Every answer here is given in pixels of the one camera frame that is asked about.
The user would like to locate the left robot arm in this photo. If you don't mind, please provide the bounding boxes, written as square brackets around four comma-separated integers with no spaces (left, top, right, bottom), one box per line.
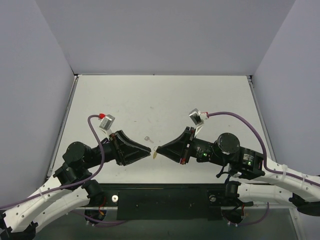
[0,130,151,234]

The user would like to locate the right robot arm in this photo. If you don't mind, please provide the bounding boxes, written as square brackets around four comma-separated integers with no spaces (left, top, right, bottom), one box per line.
[156,127,320,217]

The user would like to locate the loose silver key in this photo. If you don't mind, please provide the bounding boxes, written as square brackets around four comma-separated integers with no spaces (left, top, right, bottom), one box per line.
[144,136,154,144]

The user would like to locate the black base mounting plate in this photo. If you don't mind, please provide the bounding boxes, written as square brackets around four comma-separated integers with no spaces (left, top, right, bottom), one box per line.
[74,182,276,222]

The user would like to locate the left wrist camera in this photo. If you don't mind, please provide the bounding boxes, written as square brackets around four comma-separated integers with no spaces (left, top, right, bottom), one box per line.
[98,113,116,138]

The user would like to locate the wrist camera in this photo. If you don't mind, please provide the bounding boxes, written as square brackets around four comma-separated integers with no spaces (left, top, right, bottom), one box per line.
[189,108,209,137]
[98,113,116,138]

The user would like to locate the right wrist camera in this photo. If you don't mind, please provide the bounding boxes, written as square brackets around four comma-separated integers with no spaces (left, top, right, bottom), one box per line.
[189,108,209,137]

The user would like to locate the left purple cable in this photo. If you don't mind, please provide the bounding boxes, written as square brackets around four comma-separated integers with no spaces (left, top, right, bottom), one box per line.
[0,112,106,211]

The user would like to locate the purple cable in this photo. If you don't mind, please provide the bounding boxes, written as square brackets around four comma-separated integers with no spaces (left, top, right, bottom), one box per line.
[0,112,106,211]
[206,111,320,188]

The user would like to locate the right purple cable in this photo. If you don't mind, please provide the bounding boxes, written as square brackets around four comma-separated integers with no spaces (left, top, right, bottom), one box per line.
[206,111,320,188]

